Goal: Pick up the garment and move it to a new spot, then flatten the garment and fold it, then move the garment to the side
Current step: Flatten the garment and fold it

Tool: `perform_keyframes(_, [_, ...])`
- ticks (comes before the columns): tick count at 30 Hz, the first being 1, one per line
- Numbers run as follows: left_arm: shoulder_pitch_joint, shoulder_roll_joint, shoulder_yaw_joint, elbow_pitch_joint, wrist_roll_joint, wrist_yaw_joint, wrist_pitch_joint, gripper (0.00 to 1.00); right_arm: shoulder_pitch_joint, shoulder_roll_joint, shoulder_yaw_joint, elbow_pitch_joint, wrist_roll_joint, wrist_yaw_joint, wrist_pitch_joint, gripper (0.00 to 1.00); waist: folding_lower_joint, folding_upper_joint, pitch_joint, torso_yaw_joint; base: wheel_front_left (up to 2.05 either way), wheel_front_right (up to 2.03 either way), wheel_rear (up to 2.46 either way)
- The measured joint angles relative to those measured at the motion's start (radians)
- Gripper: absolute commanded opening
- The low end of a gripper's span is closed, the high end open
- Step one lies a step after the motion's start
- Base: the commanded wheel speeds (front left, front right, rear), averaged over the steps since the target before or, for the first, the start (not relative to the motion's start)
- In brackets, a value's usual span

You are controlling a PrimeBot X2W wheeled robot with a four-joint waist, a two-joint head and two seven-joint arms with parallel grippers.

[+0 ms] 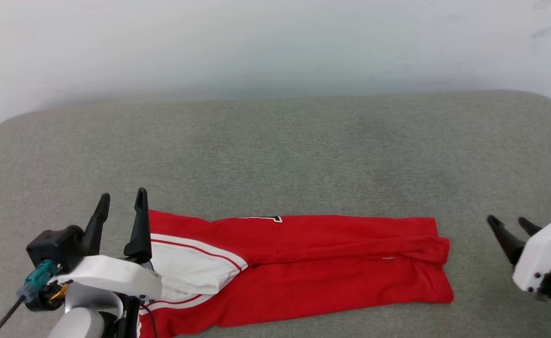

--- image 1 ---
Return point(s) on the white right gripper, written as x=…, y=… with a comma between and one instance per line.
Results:
x=543, y=256

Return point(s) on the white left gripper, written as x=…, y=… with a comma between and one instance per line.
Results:
x=111, y=277

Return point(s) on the red and white jersey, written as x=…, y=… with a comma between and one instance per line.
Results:
x=332, y=263

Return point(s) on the grey fabric sofa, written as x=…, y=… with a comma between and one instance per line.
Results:
x=275, y=155

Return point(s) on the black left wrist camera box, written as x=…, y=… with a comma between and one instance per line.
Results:
x=57, y=244

